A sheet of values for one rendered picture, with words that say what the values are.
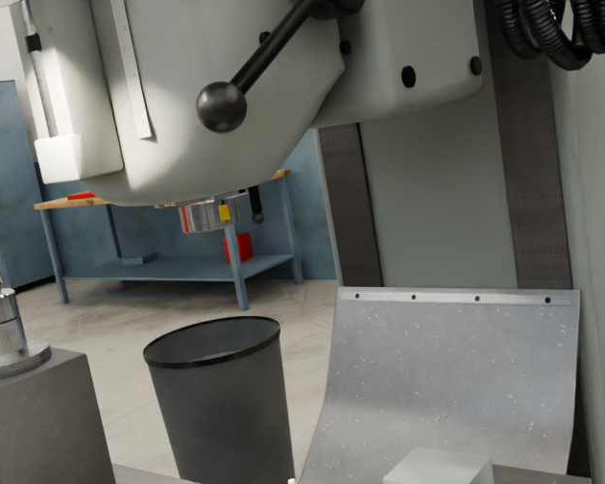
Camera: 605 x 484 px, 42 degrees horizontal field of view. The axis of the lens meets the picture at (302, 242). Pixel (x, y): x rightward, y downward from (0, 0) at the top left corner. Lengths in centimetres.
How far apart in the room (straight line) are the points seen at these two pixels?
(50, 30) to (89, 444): 49
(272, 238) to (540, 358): 537
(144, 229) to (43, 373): 640
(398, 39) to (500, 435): 46
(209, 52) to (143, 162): 9
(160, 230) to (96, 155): 654
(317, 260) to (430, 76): 532
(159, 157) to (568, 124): 47
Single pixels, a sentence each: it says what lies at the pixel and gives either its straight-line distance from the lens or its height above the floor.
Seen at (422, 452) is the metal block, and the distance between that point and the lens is 60.
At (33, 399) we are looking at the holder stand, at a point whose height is 112.
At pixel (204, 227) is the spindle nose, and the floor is 128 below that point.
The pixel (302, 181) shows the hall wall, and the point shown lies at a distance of 589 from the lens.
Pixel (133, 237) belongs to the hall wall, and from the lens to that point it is 737.
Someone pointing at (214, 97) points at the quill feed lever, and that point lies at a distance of 45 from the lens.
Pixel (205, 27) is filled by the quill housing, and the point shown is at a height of 142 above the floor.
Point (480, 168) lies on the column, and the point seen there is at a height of 126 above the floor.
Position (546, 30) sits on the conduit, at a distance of 68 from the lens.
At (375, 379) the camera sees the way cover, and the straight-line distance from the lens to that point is 99.
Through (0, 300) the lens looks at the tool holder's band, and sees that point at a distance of 85.
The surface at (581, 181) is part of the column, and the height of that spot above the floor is 123.
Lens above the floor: 137
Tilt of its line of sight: 10 degrees down
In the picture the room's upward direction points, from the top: 10 degrees counter-clockwise
